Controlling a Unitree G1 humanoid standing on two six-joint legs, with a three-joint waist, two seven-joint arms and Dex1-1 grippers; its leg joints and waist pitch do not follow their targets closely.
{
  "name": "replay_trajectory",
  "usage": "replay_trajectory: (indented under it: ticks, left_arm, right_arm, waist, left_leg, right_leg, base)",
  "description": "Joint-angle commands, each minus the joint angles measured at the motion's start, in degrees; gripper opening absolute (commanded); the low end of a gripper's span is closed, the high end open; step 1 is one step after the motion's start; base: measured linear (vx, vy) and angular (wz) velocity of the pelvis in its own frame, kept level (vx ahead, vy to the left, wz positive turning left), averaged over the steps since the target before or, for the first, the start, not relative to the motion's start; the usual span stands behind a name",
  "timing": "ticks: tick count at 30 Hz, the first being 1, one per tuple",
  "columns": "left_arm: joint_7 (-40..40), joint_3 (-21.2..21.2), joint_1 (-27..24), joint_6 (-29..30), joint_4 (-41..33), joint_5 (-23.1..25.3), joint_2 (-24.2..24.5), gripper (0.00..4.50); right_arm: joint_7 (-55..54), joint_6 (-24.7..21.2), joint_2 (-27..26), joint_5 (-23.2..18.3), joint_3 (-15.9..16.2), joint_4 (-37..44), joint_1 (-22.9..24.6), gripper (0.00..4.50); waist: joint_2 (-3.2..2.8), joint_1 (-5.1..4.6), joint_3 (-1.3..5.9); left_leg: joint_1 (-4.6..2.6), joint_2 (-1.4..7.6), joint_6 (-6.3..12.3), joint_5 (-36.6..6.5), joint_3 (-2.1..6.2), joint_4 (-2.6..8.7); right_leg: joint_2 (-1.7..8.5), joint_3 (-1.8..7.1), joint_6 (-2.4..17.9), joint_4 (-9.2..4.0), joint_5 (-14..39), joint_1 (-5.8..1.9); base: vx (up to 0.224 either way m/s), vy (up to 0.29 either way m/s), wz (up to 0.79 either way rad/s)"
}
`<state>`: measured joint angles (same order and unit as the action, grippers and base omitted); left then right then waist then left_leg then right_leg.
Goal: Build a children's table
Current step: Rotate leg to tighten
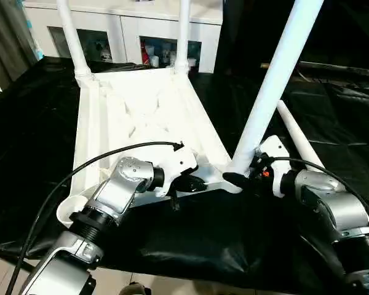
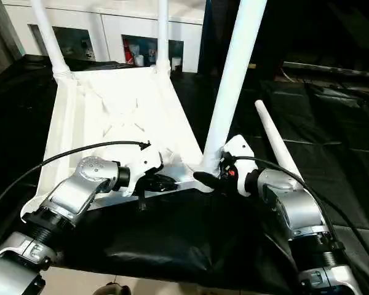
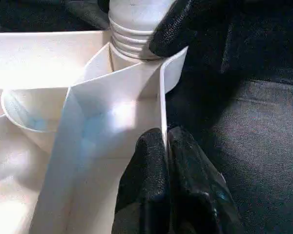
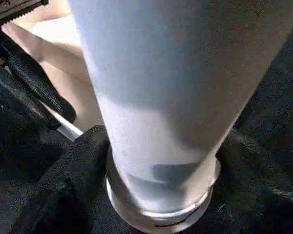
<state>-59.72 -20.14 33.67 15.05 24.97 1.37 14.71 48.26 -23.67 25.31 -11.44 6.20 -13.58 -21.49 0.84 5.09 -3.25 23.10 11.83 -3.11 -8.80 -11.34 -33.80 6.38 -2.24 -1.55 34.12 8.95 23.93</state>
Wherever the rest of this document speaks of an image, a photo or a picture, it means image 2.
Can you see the white plastic table top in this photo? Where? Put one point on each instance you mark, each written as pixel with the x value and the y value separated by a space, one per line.
pixel 111 110

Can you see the white plastic table leg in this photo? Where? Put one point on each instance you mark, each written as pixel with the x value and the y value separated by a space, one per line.
pixel 273 132
pixel 163 31
pixel 49 37
pixel 234 67

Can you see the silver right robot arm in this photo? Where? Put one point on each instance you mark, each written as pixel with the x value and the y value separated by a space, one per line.
pixel 295 215

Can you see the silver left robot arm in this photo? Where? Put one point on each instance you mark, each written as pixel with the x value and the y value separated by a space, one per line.
pixel 61 209

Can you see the black mat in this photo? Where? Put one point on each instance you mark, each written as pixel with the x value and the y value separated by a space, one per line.
pixel 172 239

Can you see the black furniture with gold label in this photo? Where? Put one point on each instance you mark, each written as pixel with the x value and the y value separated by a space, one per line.
pixel 320 31

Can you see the white cabinet with glass doors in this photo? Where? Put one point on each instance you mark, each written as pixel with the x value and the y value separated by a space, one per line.
pixel 111 15

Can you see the grey curtain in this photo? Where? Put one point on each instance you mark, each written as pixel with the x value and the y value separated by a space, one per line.
pixel 0 31

